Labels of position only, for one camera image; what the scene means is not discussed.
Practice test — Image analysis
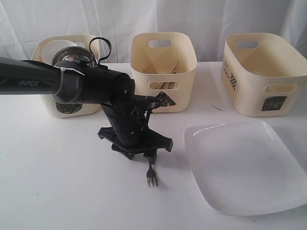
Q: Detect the cream bin with triangle mark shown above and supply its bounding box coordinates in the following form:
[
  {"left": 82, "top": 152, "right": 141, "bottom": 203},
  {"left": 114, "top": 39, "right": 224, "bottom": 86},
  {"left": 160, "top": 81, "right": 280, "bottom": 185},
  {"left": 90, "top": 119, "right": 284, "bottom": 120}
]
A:
[{"left": 130, "top": 32, "right": 197, "bottom": 113}]

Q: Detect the white square plate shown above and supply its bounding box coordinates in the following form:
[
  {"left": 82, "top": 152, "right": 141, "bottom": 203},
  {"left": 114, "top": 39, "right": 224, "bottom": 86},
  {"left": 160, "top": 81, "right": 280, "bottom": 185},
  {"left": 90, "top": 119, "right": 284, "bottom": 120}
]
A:
[{"left": 184, "top": 120, "right": 307, "bottom": 216}]

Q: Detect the steel fork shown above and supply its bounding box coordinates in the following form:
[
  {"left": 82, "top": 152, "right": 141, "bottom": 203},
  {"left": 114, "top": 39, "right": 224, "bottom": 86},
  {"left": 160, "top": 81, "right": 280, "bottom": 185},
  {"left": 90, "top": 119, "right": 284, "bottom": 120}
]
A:
[{"left": 146, "top": 163, "right": 158, "bottom": 188}]

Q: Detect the cream bin with square mark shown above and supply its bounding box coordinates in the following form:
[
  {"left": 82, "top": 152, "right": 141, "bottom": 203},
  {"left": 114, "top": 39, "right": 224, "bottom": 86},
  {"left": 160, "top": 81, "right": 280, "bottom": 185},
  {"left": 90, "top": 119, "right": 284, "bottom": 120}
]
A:
[{"left": 221, "top": 33, "right": 307, "bottom": 117}]

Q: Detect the cream bin with circle mark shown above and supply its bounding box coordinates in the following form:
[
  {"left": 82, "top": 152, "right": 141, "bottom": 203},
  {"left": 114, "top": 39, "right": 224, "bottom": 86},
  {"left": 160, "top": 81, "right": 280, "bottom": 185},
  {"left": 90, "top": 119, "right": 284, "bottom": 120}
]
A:
[{"left": 31, "top": 34, "right": 101, "bottom": 118}]

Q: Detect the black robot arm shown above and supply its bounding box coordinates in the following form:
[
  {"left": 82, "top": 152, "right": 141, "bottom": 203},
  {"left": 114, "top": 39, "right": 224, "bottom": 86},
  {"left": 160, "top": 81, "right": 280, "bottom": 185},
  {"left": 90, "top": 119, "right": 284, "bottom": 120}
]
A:
[{"left": 0, "top": 57, "right": 173, "bottom": 163}]

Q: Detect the small white bowl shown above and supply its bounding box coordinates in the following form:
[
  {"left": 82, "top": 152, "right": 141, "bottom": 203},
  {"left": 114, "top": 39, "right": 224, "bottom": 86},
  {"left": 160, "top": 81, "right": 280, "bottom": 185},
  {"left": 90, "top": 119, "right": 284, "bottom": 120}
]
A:
[{"left": 40, "top": 39, "right": 77, "bottom": 65}]

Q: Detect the wooden chopstick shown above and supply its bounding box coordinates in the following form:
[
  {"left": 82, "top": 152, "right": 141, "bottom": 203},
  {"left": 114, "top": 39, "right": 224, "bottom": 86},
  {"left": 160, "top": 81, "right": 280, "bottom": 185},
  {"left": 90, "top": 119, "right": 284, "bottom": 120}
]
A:
[
  {"left": 155, "top": 82, "right": 175, "bottom": 90},
  {"left": 169, "top": 62, "right": 179, "bottom": 74}
]

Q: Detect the stainless steel bowl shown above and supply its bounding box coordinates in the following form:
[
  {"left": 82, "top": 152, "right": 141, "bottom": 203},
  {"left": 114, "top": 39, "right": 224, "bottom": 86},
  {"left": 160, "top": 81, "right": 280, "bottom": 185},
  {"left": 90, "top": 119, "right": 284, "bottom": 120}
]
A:
[{"left": 52, "top": 46, "right": 98, "bottom": 66}]

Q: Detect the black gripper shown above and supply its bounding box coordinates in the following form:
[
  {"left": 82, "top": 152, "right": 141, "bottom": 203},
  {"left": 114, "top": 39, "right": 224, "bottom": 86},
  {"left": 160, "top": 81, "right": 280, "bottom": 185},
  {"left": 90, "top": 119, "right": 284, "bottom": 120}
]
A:
[{"left": 98, "top": 127, "right": 173, "bottom": 164}]

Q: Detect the black looped cable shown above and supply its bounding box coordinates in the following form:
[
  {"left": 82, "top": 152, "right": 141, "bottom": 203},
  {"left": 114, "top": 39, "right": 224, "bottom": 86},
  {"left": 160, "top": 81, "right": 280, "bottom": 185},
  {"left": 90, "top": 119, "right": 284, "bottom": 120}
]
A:
[{"left": 89, "top": 37, "right": 112, "bottom": 63}]

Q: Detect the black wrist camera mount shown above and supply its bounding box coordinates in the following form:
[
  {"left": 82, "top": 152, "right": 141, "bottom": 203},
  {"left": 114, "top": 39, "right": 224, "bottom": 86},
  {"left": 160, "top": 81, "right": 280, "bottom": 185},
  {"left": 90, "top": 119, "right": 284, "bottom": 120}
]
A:
[{"left": 132, "top": 92, "right": 165, "bottom": 111}]

